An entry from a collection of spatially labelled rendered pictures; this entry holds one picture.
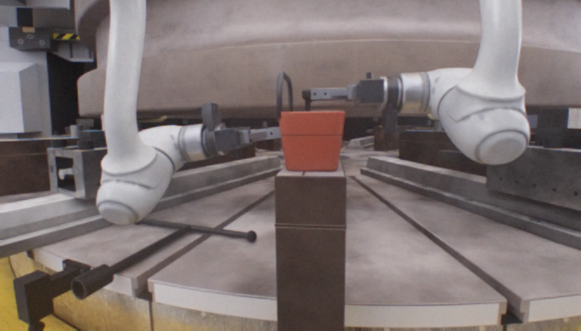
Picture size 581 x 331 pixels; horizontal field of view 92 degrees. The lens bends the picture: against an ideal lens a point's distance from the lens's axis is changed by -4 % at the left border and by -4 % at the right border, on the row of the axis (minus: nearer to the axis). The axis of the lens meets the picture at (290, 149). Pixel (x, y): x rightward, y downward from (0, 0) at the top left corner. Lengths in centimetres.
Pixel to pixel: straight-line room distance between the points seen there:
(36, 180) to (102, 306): 155
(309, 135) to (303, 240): 21
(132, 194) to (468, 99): 61
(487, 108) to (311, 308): 49
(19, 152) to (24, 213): 117
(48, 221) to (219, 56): 100
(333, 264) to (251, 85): 88
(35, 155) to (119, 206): 210
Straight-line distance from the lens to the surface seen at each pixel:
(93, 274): 109
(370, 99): 64
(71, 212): 162
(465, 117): 56
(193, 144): 72
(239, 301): 94
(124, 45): 64
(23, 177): 272
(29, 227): 158
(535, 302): 110
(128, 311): 125
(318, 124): 60
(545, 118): 166
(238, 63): 133
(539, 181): 154
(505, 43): 56
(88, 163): 153
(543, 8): 207
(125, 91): 61
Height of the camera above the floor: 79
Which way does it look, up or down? 6 degrees down
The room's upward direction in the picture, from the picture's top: 1 degrees counter-clockwise
